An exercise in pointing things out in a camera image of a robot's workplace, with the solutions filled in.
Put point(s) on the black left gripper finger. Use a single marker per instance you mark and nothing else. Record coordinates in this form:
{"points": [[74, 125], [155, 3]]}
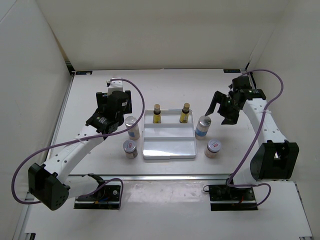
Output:
{"points": [[102, 99], [127, 108]]}

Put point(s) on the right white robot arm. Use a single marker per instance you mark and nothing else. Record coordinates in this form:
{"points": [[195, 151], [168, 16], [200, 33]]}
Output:
{"points": [[276, 157]]}

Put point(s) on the white plastic organizer tray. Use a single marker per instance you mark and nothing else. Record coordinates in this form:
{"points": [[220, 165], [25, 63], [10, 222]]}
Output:
{"points": [[169, 140]]}

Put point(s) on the white-lid spice jar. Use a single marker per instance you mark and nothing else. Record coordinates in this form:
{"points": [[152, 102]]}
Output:
{"points": [[212, 148], [130, 149]]}

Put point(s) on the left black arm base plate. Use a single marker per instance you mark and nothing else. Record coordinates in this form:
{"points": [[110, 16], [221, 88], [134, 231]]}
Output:
{"points": [[108, 197]]}

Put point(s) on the yellow bottle cork cap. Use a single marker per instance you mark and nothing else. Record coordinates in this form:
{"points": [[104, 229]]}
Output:
{"points": [[184, 116], [157, 114]]}

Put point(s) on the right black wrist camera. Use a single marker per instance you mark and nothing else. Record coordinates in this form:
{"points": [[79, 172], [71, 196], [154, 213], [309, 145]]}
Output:
{"points": [[239, 83]]}

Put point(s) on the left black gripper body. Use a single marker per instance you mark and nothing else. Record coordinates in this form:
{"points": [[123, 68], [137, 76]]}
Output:
{"points": [[120, 118]]}

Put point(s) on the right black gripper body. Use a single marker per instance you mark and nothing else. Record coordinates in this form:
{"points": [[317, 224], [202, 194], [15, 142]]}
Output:
{"points": [[228, 103]]}

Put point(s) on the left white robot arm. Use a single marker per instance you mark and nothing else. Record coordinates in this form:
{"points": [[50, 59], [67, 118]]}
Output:
{"points": [[49, 181]]}

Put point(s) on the silver-lid pink-label shaker jar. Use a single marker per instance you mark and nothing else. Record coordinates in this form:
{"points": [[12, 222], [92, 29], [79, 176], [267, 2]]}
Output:
{"points": [[133, 128]]}

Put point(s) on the silver-lid blue-label shaker jar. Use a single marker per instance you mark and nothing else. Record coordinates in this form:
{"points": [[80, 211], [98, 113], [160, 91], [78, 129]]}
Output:
{"points": [[202, 127]]}

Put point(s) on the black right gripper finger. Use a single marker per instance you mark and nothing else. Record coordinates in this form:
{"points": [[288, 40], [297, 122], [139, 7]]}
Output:
{"points": [[230, 119], [218, 97]]}

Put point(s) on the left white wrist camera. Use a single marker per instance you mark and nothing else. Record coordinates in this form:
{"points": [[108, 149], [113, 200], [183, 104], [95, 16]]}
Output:
{"points": [[114, 84]]}

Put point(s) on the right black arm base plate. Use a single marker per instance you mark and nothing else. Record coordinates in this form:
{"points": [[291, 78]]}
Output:
{"points": [[225, 198]]}

